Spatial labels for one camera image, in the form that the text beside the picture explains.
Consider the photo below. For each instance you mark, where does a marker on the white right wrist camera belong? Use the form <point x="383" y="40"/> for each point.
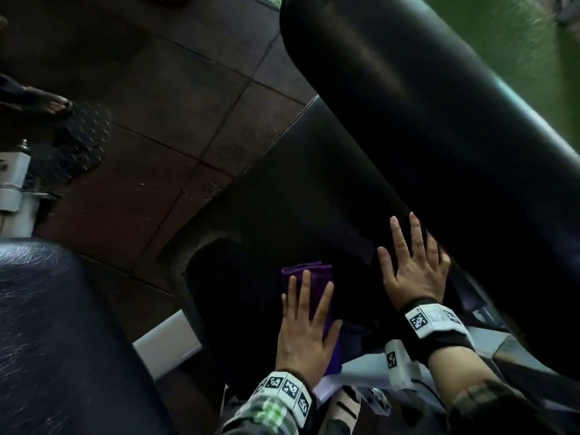
<point x="398" y="362"/>

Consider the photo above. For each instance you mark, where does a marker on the person's left forearm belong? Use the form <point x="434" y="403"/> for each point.
<point x="258" y="421"/>

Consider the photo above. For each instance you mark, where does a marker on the black right wristband with markers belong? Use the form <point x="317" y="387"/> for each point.
<point x="430" y="326"/>

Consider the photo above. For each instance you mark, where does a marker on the person's right hand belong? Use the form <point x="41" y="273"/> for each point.
<point x="417" y="280"/>

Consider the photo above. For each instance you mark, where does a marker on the person's left hand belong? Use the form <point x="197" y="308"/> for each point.
<point x="301" y="344"/>

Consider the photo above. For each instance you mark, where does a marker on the person's right forearm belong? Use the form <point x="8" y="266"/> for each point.
<point x="462" y="376"/>

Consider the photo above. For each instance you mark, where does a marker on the grey adjacent bench frame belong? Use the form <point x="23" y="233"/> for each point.
<point x="408" y="108"/>

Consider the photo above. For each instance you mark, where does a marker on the purple cleaning cloth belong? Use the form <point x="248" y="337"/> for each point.
<point x="315" y="271"/>

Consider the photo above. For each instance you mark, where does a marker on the person's white right sandal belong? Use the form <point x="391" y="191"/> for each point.
<point x="344" y="409"/>

